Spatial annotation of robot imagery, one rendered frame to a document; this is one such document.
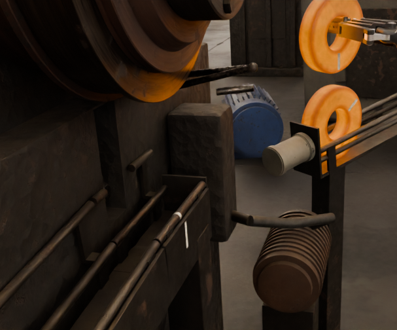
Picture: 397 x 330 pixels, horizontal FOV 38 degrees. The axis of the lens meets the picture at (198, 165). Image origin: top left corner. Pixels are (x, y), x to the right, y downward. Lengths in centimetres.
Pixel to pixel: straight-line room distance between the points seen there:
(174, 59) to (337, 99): 54
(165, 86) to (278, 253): 46
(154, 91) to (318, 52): 50
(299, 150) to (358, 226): 125
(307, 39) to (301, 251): 39
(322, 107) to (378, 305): 89
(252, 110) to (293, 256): 182
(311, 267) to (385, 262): 106
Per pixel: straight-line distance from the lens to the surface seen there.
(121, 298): 65
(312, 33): 110
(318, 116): 114
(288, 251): 106
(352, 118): 123
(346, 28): 109
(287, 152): 110
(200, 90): 117
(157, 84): 69
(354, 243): 222
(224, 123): 95
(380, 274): 204
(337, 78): 346
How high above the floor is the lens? 106
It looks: 21 degrees down
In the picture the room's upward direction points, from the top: 4 degrees counter-clockwise
